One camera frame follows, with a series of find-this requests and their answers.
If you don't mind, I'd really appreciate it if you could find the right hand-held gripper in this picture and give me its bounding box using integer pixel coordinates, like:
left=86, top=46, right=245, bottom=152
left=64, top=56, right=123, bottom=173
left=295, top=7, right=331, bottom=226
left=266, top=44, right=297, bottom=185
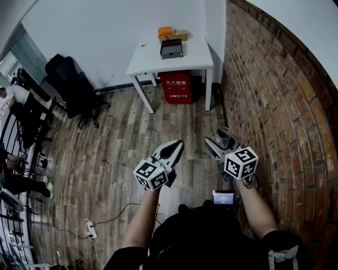
left=204, top=134, right=259, bottom=182

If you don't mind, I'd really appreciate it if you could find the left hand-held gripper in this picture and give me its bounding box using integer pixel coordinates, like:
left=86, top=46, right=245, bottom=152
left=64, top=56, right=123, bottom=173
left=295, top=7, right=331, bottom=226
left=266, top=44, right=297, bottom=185
left=133, top=139, right=185, bottom=191

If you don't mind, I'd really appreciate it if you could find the clear glass cup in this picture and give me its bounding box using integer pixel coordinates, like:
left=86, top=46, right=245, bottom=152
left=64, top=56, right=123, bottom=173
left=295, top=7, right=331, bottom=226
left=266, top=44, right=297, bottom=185
left=215, top=127, right=233, bottom=149

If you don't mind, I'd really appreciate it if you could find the black tray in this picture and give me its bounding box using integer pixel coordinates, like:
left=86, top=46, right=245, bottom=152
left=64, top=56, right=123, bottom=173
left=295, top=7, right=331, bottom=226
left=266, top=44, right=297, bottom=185
left=159, top=38, right=184, bottom=60

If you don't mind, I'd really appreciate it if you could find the person's left forearm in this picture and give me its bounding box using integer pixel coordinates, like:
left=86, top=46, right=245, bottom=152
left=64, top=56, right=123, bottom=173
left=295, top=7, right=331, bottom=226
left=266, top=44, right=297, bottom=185
left=123, top=188, right=161, bottom=250

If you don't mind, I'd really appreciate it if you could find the person's right forearm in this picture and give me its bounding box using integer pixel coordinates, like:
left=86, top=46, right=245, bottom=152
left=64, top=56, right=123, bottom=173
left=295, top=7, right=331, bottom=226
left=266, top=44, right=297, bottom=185
left=236, top=175, right=279, bottom=240

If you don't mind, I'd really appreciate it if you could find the small display screen device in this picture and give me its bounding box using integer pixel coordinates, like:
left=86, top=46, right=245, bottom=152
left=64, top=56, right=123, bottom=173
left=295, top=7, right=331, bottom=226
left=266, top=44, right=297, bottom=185
left=212, top=190, right=236, bottom=206

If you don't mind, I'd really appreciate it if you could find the red fire equipment box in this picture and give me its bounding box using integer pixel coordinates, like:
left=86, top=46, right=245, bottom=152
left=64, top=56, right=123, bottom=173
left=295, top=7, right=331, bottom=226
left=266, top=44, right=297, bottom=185
left=157, top=70, right=193, bottom=104

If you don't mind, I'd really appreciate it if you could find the person's black clothing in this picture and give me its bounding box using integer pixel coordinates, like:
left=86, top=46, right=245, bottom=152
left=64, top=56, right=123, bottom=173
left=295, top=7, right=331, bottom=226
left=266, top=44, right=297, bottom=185
left=104, top=204, right=315, bottom=270

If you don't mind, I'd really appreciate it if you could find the white table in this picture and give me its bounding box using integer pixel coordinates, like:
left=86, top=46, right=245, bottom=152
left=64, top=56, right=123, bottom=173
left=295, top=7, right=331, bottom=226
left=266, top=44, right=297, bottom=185
left=126, top=35, right=214, bottom=114

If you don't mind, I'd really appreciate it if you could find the white power strip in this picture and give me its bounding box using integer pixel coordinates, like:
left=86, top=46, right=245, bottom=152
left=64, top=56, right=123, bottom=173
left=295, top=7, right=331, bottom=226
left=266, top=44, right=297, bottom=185
left=86, top=221, right=98, bottom=238

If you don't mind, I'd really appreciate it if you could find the black office chair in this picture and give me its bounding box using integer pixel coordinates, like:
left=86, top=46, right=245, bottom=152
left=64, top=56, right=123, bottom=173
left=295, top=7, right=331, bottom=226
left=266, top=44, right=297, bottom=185
left=44, top=53, right=111, bottom=130

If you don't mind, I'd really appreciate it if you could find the wicker basket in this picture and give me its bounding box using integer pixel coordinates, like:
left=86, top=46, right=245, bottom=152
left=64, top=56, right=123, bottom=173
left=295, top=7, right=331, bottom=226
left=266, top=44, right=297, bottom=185
left=158, top=30, right=189, bottom=44

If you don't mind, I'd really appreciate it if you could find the orange pouch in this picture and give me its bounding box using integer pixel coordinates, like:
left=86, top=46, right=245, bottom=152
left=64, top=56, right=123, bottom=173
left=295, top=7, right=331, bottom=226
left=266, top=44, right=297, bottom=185
left=157, top=25, right=174, bottom=37

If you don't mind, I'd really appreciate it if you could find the black metal railing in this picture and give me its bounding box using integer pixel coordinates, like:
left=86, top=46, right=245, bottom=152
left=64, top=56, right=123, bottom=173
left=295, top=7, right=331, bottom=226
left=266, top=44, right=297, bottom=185
left=0, top=105, right=35, bottom=270

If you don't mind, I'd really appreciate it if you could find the black floor cable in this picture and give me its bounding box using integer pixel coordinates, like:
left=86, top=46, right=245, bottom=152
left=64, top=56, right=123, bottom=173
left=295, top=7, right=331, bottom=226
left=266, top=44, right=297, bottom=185
left=29, top=195, right=140, bottom=239

